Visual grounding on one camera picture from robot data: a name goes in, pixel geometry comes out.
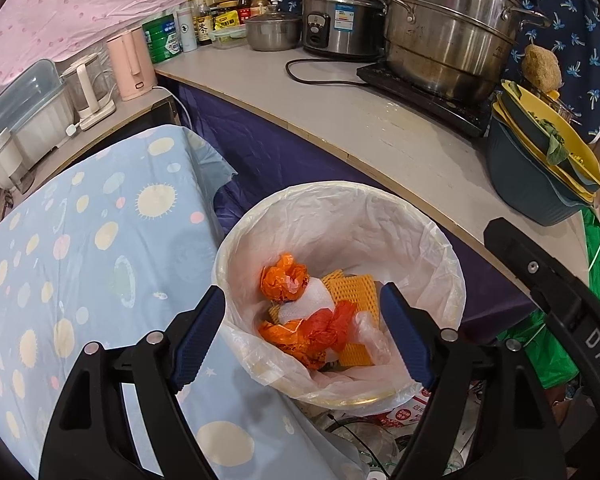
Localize brown sauce bottle white label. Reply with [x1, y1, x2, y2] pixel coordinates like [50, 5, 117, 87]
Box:
[195, 7, 215, 46]

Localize green tin can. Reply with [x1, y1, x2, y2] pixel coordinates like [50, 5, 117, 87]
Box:
[142, 16, 185, 65]

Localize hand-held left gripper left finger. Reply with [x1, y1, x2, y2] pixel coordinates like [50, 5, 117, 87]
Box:
[39, 284, 227, 480]

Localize pink dotted sheet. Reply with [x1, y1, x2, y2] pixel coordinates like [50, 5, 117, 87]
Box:
[0, 0, 262, 97]

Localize large steel steamer pot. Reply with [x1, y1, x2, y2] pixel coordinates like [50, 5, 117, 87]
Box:
[365, 0, 552, 106]

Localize clear food container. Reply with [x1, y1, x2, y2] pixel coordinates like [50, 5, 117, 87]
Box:
[211, 25, 249, 50]

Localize loofah sponge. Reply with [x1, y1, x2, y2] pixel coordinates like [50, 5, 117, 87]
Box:
[522, 44, 563, 94]

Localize small lidded steel pot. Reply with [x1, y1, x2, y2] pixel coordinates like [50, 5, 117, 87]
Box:
[244, 0, 304, 52]

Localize pink electric kettle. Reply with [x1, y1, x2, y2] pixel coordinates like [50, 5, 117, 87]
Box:
[106, 27, 157, 102]

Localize dish rack with clear lid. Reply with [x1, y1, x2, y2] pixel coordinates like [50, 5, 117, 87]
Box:
[0, 58, 76, 171]

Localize clear plastic bag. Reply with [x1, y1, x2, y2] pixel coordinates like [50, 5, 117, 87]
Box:
[354, 309, 397, 362]

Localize blue ribbed basin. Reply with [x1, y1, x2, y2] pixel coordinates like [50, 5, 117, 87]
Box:
[485, 115, 589, 226]

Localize leafy green vegetables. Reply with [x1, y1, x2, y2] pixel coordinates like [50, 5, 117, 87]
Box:
[544, 117, 569, 166]

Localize steel rice cooker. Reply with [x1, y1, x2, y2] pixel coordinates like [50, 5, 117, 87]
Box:
[300, 0, 389, 59]

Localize clear plastic bottle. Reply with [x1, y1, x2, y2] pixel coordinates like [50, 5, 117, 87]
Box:
[325, 410, 481, 480]

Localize yellow strainer basket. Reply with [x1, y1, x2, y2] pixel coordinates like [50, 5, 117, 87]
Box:
[500, 80, 600, 192]
[492, 95, 599, 202]

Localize white cylindrical appliance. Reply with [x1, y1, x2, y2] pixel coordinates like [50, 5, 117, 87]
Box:
[0, 127, 36, 191]

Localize red and white packet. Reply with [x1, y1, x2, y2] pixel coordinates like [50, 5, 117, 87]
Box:
[375, 390, 436, 431]

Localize round plastic bin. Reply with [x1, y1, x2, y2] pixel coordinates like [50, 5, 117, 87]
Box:
[220, 182, 466, 409]

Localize white lined trash bin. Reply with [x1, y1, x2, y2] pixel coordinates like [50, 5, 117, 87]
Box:
[214, 180, 469, 409]

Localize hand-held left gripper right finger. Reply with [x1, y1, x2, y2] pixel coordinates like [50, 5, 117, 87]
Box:
[380, 281, 566, 480]

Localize low wooden cabinet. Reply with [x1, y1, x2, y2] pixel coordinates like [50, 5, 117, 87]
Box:
[5, 85, 182, 192]

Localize glass kettle white base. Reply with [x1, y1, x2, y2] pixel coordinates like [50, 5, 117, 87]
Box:
[60, 52, 117, 132]

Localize white foam sheet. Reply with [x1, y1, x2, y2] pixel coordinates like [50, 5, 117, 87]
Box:
[277, 275, 339, 327]

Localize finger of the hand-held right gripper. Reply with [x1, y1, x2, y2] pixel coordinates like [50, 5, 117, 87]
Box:
[483, 217, 589, 312]

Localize orange plastic bag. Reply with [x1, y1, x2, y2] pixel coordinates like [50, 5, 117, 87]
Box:
[260, 255, 309, 304]
[257, 302, 357, 372]

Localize green plastic bag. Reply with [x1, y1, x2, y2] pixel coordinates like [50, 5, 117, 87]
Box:
[510, 207, 600, 392]

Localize black power cable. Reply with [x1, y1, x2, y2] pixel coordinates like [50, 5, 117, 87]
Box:
[286, 57, 367, 84]

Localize blue spotted blanket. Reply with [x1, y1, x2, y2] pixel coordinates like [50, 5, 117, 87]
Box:
[0, 124, 362, 480]

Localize yellow foam net sleeve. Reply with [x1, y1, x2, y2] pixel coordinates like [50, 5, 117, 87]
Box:
[321, 269, 382, 367]

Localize black induction cooktop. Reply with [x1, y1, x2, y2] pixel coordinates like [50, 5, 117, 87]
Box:
[356, 62, 494, 139]

